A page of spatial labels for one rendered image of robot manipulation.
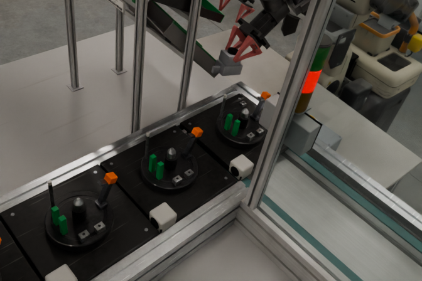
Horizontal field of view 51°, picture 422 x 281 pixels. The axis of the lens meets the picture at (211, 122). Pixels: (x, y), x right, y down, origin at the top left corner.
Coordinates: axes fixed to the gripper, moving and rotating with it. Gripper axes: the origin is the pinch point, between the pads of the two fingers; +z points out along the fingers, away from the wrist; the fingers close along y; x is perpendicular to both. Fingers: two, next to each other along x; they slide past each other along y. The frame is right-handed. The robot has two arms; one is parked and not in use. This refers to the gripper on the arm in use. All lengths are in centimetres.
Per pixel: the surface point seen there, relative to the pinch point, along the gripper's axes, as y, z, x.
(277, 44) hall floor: -150, -51, 174
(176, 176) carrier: 22.5, 30.7, -6.9
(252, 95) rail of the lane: -1.8, 2.8, 20.5
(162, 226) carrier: 32, 39, -9
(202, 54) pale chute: -8.2, 5.4, -0.4
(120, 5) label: -5.7, 11.9, -31.2
